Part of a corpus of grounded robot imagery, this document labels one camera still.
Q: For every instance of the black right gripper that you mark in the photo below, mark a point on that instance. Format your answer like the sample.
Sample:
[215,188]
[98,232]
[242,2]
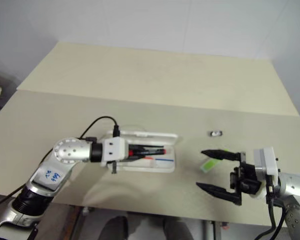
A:
[245,180]

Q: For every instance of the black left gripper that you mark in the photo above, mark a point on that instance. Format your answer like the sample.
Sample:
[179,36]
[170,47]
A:
[114,168]

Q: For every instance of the red marker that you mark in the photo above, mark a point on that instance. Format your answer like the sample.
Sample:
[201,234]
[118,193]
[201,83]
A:
[150,151]

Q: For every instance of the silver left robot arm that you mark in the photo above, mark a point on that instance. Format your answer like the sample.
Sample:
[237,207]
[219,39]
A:
[70,151]

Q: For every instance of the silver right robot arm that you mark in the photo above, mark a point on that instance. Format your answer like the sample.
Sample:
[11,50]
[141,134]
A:
[295,185]

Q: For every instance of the white plastic pencil case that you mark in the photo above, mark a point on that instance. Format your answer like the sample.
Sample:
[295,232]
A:
[162,166]

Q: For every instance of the small silver metal clip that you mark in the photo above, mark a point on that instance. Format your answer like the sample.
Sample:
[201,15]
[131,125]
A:
[216,133]

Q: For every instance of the dark rounded shape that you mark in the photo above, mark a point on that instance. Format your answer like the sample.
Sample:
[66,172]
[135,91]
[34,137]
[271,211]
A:
[116,228]

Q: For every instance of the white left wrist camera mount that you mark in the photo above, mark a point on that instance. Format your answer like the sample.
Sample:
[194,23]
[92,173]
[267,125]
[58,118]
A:
[113,150]

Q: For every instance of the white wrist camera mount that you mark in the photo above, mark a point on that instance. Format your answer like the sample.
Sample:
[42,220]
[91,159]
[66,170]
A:
[113,150]
[268,160]

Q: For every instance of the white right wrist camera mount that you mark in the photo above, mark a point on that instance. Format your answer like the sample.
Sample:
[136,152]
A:
[268,160]

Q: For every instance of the grey metal table frame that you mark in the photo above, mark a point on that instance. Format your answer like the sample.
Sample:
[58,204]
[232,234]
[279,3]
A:
[208,231]

